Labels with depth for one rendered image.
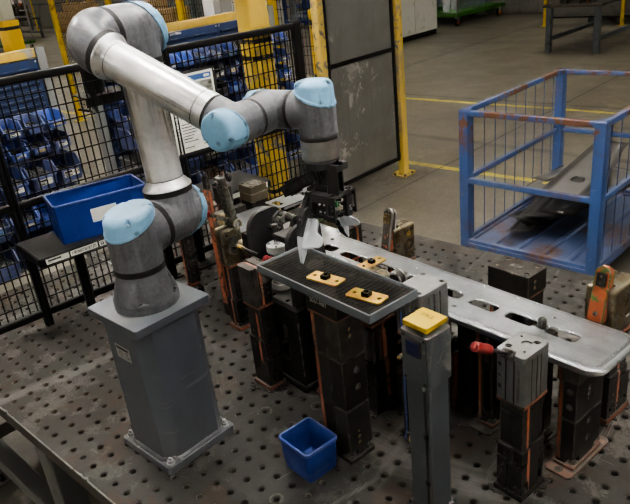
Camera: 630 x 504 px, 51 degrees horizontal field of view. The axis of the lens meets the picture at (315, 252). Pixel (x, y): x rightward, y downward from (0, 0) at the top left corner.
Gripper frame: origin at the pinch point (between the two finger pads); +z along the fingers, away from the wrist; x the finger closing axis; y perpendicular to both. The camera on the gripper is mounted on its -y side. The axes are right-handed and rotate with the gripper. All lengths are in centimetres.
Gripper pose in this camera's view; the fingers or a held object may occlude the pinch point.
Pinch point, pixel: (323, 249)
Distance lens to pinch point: 140.0
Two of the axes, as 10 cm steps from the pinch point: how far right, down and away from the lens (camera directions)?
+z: 1.0, 9.1, 4.1
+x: 6.4, -3.8, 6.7
